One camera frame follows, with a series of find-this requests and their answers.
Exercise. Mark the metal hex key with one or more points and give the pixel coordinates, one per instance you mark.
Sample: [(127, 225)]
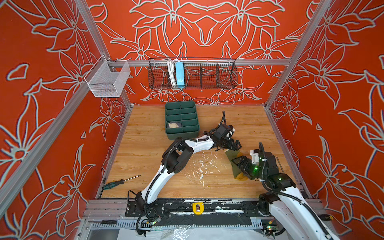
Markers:
[(281, 167)]

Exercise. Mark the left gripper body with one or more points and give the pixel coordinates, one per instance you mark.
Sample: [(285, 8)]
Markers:
[(227, 143)]

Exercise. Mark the purple striped sock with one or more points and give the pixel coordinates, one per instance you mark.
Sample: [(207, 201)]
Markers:
[(173, 125)]

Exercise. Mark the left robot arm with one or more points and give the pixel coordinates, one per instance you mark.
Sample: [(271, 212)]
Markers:
[(178, 154)]

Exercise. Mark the clear plastic wall bin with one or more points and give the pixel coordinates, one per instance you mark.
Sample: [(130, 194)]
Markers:
[(107, 79)]

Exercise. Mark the green compartment tray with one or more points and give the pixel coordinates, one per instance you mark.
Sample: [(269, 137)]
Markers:
[(186, 113)]

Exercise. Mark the green striped sock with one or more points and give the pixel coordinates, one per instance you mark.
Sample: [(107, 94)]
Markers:
[(237, 173)]

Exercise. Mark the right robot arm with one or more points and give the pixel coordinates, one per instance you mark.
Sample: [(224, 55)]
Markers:
[(282, 200)]

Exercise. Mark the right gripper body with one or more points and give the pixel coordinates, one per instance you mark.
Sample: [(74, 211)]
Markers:
[(253, 170)]

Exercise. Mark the light blue box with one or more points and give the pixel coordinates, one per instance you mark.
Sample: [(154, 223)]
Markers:
[(180, 75)]

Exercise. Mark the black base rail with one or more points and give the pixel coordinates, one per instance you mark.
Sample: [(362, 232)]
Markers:
[(218, 213)]

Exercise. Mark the black wire wall basket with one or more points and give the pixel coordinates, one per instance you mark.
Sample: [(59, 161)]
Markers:
[(200, 73)]

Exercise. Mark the green handled tool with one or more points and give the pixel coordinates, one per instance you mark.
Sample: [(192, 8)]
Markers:
[(114, 184)]

